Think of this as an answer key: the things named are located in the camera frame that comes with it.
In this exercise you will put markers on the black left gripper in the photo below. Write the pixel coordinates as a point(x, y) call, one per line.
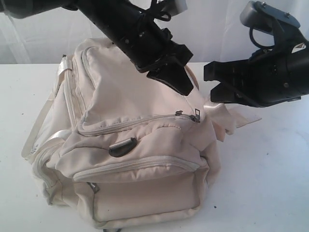
point(151, 49)

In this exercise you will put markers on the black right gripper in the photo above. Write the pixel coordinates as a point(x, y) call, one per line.
point(265, 79)

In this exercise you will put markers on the cream fabric duffel bag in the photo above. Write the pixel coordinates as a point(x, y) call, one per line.
point(122, 149)

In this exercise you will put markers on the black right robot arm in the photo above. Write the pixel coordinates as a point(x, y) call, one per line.
point(267, 78)

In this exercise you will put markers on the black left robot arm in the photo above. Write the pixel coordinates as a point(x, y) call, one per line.
point(113, 17)

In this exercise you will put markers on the white backdrop curtain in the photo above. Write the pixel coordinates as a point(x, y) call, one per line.
point(211, 29)

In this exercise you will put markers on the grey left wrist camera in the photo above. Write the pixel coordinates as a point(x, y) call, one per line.
point(172, 7)

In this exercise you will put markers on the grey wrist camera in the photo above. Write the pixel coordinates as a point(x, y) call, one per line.
point(172, 7)
point(260, 15)

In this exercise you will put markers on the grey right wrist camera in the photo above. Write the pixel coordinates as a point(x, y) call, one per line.
point(260, 15)

